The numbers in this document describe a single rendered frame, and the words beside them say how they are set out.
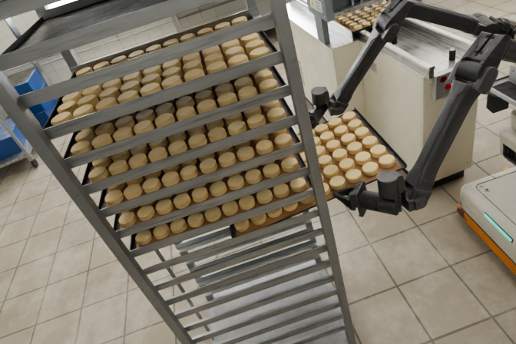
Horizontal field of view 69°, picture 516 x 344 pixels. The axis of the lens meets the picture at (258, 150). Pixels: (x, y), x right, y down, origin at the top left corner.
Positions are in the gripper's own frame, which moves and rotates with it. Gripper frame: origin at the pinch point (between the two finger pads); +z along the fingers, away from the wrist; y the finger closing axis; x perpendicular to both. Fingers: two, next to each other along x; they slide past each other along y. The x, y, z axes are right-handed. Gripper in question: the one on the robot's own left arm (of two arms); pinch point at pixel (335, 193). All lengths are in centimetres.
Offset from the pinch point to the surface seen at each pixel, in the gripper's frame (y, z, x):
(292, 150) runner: -25.0, 4.0, -7.4
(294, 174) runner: -16.5, 5.4, -8.9
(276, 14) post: -62, -3, -4
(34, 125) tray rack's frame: -62, 39, -45
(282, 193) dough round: -8.5, 11.4, -10.5
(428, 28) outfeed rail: 20, 11, 149
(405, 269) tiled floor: 102, 2, 39
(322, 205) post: -3.3, 0.2, -7.9
